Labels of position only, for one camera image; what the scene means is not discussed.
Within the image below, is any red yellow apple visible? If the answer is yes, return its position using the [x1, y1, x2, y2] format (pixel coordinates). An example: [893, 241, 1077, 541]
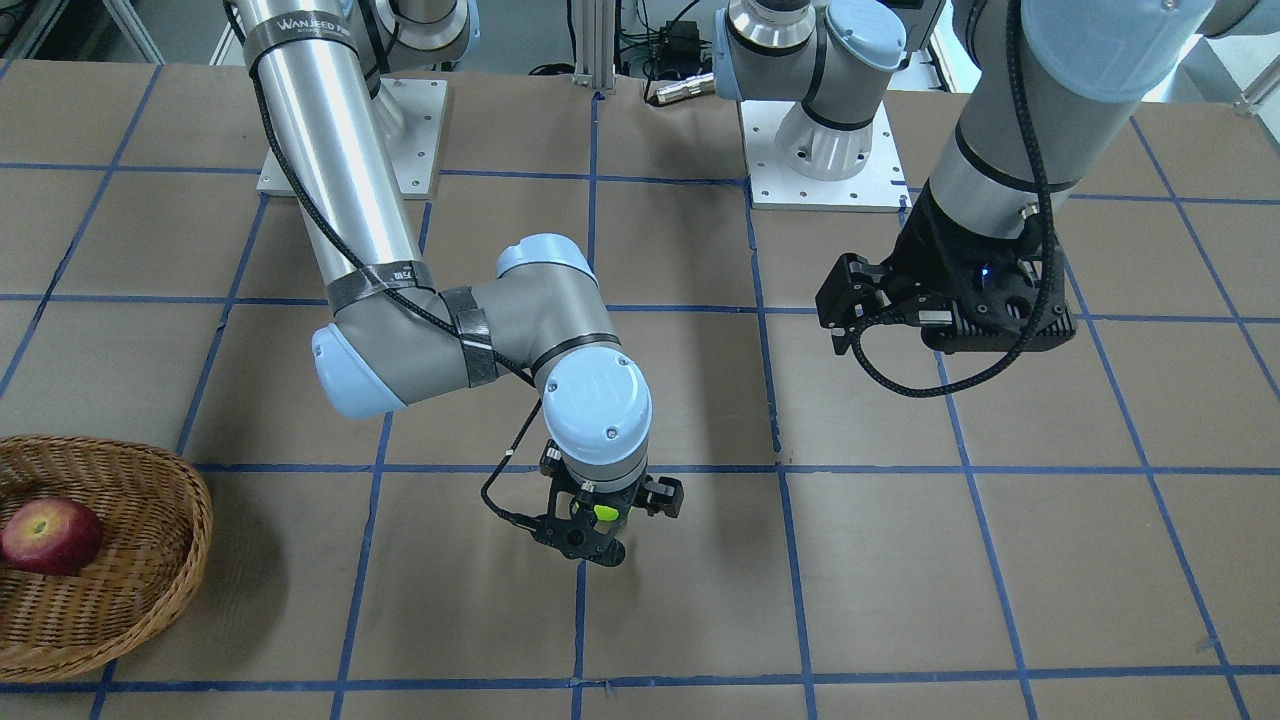
[3, 497, 105, 577]

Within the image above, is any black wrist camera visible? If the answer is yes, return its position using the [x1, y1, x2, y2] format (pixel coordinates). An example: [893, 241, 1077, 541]
[530, 489, 628, 568]
[922, 243, 1042, 354]

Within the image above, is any aluminium frame post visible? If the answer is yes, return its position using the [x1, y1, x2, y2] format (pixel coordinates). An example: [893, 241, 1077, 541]
[570, 1, 618, 95]

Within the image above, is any wicker basket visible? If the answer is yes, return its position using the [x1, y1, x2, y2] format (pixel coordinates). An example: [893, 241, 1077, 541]
[1, 436, 212, 683]

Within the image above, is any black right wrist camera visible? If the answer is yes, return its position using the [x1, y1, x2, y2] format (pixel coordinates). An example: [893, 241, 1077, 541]
[530, 489, 628, 568]

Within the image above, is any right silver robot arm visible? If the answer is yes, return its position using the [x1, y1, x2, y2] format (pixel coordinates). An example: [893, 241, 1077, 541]
[225, 1, 684, 524]

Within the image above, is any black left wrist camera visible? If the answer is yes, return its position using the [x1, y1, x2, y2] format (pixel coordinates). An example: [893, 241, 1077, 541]
[922, 243, 1042, 354]

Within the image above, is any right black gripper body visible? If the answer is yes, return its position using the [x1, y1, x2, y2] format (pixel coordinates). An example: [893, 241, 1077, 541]
[549, 443, 648, 518]

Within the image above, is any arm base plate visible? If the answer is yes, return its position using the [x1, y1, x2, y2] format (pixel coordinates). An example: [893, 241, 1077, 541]
[257, 79, 448, 200]
[739, 101, 910, 213]

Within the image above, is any black power adapter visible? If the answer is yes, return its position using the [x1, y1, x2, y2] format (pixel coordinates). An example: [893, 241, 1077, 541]
[658, 20, 701, 55]

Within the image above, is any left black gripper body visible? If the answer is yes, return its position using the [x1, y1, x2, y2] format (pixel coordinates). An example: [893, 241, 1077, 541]
[886, 184, 1041, 292]

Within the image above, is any silver metal cylinder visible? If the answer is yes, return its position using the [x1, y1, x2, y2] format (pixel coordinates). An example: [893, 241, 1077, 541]
[645, 72, 716, 108]

